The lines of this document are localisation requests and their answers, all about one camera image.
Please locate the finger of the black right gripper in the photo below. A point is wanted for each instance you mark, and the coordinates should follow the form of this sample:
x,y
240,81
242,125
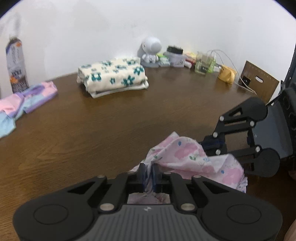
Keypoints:
x,y
241,118
258,161

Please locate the yellow round object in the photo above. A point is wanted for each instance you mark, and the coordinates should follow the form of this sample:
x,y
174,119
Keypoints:
x,y
227,74

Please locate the green clear plastic box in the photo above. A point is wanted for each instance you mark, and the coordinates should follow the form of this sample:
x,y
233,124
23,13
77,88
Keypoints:
x,y
205,62

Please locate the brown cardboard piece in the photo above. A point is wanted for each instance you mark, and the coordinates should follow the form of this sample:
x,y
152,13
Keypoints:
x,y
260,81

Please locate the cream green floral folded cloth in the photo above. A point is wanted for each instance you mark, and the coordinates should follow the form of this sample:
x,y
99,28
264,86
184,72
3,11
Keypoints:
x,y
112,76

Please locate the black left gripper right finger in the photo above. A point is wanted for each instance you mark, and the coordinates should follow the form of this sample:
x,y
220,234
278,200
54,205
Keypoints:
x,y
186,194

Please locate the small snack packets pile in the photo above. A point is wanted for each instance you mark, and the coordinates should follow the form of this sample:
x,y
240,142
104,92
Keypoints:
x,y
164,61

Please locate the white cup with black lid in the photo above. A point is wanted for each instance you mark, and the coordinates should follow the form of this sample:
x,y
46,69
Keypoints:
x,y
175,56

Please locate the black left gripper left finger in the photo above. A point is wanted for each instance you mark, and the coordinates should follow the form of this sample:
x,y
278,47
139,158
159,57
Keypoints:
x,y
107,195

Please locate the white astronaut figurine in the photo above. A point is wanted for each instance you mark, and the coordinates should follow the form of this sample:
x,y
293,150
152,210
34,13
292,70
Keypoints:
x,y
151,47

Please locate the pink blue purple garment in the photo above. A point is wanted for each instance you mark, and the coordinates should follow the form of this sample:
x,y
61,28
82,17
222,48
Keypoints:
x,y
17,104

